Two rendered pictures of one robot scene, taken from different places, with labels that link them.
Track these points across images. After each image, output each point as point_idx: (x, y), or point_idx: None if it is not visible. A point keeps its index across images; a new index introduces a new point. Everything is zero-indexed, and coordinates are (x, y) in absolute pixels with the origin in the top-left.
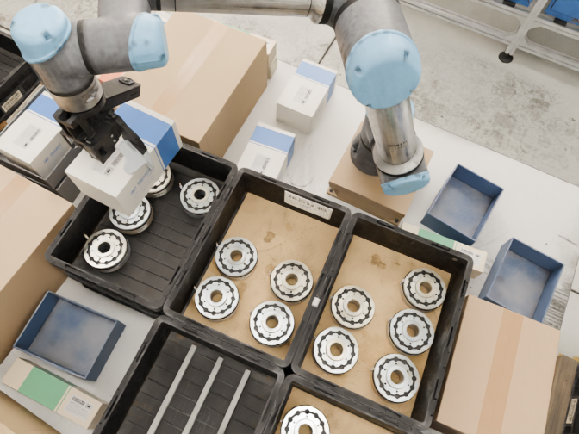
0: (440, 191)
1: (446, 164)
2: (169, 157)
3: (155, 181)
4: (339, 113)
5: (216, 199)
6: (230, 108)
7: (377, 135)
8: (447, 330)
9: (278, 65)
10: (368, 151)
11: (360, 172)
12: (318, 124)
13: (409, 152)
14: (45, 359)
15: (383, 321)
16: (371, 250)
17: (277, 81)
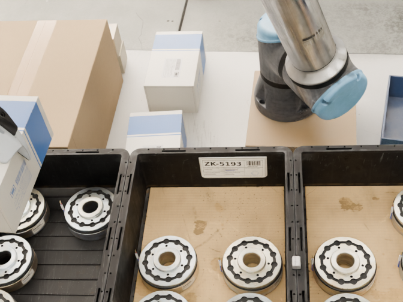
0: (385, 110)
1: (376, 87)
2: (42, 148)
3: (34, 182)
4: (223, 78)
5: (116, 195)
6: (90, 103)
7: (286, 31)
8: None
9: (128, 56)
10: (279, 90)
11: (279, 123)
12: (202, 98)
13: (330, 46)
14: None
15: (392, 269)
16: (335, 195)
17: (134, 71)
